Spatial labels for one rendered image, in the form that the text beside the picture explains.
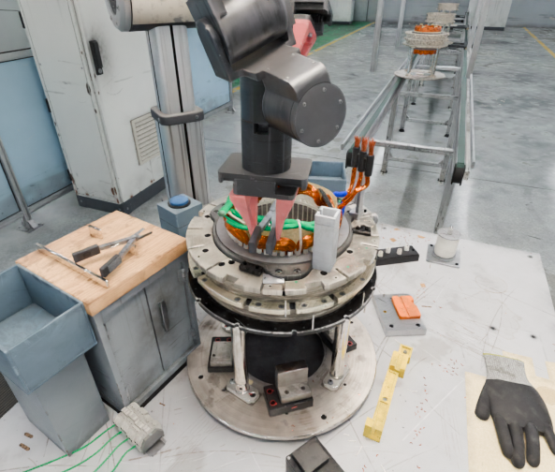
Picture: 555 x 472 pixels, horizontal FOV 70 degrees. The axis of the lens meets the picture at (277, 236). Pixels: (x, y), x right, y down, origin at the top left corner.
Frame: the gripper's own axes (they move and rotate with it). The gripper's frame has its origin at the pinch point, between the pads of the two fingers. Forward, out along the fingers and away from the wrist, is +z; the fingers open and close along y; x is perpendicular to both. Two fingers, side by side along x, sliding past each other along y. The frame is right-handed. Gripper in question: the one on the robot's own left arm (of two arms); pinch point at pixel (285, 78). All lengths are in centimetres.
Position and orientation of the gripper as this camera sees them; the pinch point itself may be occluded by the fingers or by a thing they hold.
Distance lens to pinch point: 58.9
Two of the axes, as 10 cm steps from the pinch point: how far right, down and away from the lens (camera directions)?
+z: -1.0, 9.7, 2.1
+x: 2.3, -1.8, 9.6
